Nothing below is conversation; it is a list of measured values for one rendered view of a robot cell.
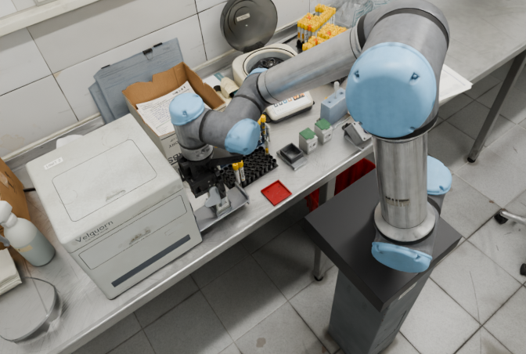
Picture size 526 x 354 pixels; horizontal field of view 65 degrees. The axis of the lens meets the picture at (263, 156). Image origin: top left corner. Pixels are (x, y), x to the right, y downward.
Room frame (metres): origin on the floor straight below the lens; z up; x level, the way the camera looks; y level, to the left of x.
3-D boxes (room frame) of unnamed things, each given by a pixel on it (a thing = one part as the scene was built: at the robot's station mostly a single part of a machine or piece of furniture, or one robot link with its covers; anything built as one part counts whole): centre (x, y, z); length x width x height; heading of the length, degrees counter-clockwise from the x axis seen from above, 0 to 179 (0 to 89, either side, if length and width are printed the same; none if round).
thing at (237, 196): (0.66, 0.15, 0.92); 0.21 x 0.07 x 0.05; 122
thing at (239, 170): (0.83, 0.05, 0.93); 0.17 x 0.09 x 0.11; 123
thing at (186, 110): (0.66, 0.15, 1.27); 0.09 x 0.08 x 0.11; 62
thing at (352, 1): (1.61, -0.42, 0.97); 0.26 x 0.17 x 0.19; 138
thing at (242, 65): (1.19, -0.06, 0.94); 0.30 x 0.24 x 0.12; 23
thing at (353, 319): (0.56, -0.35, 0.44); 0.20 x 0.20 x 0.87; 32
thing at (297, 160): (0.86, -0.09, 0.89); 0.09 x 0.05 x 0.04; 34
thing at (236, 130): (0.63, 0.06, 1.27); 0.11 x 0.11 x 0.08; 62
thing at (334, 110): (1.02, -0.26, 0.92); 0.10 x 0.07 x 0.10; 129
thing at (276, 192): (0.73, -0.03, 0.88); 0.07 x 0.07 x 0.01; 32
